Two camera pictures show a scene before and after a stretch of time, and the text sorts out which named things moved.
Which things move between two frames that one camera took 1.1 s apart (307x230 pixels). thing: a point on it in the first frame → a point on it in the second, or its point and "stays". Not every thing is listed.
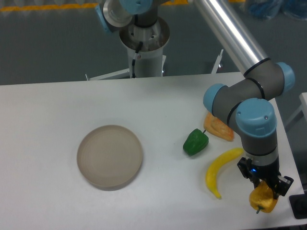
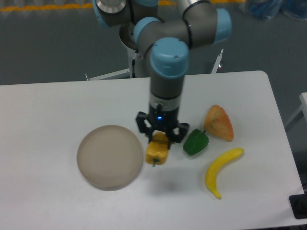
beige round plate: x=109 y=156 stays
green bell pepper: x=195 y=142 stays
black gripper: x=267 y=173 → x=162 y=120
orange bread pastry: x=217 y=128 stays
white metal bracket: x=217 y=63 stays
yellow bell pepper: x=263 y=198 → x=157 y=150
